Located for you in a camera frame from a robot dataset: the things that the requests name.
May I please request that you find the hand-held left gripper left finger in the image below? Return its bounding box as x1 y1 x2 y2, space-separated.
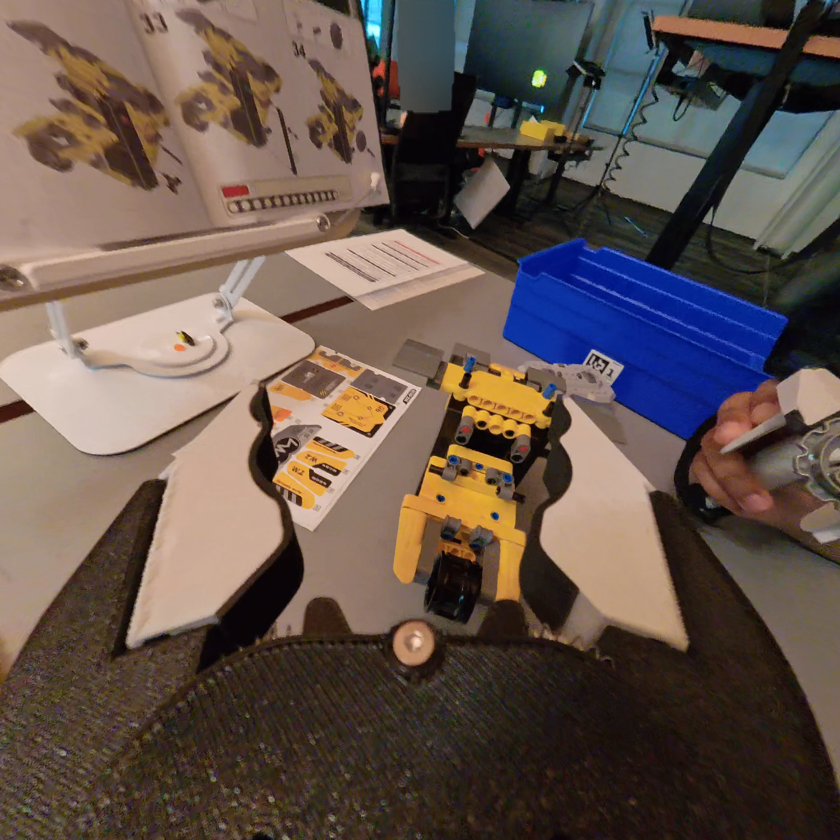
125 384 306 651

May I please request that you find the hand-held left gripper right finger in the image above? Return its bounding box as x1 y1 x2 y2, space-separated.
521 394 690 654

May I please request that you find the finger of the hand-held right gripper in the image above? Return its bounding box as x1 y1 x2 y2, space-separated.
721 369 840 455
799 504 840 546

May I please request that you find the grey toy gear wheel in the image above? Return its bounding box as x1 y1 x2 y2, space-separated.
791 432 840 503

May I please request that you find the yellow toy brick vehicle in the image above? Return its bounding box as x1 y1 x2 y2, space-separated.
392 339 562 624

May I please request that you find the person's right hand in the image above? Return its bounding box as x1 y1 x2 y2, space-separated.
689 379 791 516

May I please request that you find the white book stand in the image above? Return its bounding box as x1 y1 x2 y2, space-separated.
0 174 388 457

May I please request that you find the light grey toy battery box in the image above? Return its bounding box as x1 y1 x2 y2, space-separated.
517 361 618 404

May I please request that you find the large blue plastic bin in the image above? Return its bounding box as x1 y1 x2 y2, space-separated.
504 238 788 441

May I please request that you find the yellow grey sticker sheet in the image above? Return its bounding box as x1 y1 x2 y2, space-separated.
266 344 421 532

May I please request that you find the printed paper sheet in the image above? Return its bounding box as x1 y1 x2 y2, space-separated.
285 228 485 311

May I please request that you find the open instruction booklet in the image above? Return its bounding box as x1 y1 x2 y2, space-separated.
0 0 389 257

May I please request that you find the hanging white paper sheet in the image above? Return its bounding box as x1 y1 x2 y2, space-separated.
455 157 511 231

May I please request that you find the dark office desk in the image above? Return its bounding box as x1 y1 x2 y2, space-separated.
381 125 592 217

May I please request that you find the black office chair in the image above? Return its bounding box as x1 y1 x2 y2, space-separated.
392 72 476 224

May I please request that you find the dark computer monitor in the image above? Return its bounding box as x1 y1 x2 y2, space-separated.
465 0 595 112

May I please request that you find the wooden table black frame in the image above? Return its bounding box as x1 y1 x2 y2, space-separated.
646 0 840 270

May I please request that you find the black camera on tripod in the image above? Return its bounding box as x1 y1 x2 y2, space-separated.
570 13 664 227

